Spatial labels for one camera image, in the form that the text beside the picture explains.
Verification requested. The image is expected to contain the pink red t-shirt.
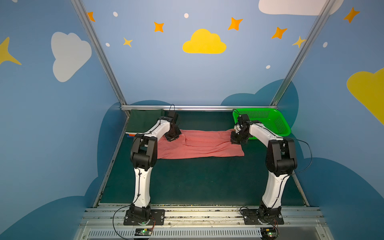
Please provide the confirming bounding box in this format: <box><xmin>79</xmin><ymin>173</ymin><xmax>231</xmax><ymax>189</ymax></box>
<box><xmin>158</xmin><ymin>130</ymin><xmax>245</xmax><ymax>160</ymax></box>

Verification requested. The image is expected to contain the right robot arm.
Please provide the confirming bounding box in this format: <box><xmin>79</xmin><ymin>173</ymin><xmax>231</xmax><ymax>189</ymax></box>
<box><xmin>231</xmin><ymin>114</ymin><xmax>298</xmax><ymax>224</ymax></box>

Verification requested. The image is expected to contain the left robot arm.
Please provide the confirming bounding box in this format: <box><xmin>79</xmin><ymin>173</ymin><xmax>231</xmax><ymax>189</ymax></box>
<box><xmin>128</xmin><ymin>111</ymin><xmax>181</xmax><ymax>224</ymax></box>

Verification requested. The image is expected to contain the green plastic basket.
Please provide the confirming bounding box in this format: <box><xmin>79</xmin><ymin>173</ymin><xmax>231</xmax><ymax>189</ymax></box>
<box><xmin>232</xmin><ymin>108</ymin><xmax>291</xmax><ymax>137</ymax></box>

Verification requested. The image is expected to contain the right controller board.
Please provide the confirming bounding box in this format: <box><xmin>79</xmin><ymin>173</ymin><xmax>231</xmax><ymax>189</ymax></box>
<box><xmin>261</xmin><ymin>228</ymin><xmax>279</xmax><ymax>240</ymax></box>

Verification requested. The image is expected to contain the controller board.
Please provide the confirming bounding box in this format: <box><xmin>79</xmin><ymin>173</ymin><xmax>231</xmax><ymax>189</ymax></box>
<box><xmin>261</xmin><ymin>228</ymin><xmax>279</xmax><ymax>240</ymax></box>
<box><xmin>135</xmin><ymin>229</ymin><xmax>153</xmax><ymax>237</ymax></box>

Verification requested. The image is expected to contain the left controller board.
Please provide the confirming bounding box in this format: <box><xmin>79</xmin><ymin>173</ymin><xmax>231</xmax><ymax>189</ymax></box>
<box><xmin>135</xmin><ymin>229</ymin><xmax>153</xmax><ymax>237</ymax></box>

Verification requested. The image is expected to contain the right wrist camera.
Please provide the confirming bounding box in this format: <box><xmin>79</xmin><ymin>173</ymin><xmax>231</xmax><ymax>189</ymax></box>
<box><xmin>234</xmin><ymin>124</ymin><xmax>242</xmax><ymax>134</ymax></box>

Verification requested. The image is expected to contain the rear aluminium frame bar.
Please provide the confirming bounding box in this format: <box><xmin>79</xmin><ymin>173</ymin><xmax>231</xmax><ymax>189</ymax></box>
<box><xmin>121</xmin><ymin>105</ymin><xmax>278</xmax><ymax>112</ymax></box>

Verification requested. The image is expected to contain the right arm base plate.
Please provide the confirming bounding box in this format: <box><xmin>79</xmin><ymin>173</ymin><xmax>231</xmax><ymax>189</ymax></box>
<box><xmin>240</xmin><ymin>208</ymin><xmax>285</xmax><ymax>225</ymax></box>

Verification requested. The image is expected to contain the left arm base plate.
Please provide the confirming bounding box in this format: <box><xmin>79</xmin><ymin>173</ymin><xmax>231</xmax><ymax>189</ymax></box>
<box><xmin>123</xmin><ymin>209</ymin><xmax>166</xmax><ymax>226</ymax></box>

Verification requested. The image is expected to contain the aluminium front rail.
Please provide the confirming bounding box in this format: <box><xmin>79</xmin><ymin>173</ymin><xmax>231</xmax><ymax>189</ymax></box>
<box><xmin>74</xmin><ymin>204</ymin><xmax>334</xmax><ymax>240</ymax></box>

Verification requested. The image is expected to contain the right aluminium frame post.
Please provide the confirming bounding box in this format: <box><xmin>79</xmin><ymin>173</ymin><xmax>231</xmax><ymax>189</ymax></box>
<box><xmin>270</xmin><ymin>0</ymin><xmax>336</xmax><ymax>108</ymax></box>

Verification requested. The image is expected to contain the aluminium frame post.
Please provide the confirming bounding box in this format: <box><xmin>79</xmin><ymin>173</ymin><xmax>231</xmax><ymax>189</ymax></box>
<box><xmin>270</xmin><ymin>0</ymin><xmax>336</xmax><ymax>108</ymax></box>
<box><xmin>71</xmin><ymin>0</ymin><xmax>127</xmax><ymax>105</ymax></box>

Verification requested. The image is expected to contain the left aluminium frame post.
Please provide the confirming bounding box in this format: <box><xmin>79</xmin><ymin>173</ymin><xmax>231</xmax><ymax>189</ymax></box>
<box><xmin>71</xmin><ymin>0</ymin><xmax>127</xmax><ymax>105</ymax></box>

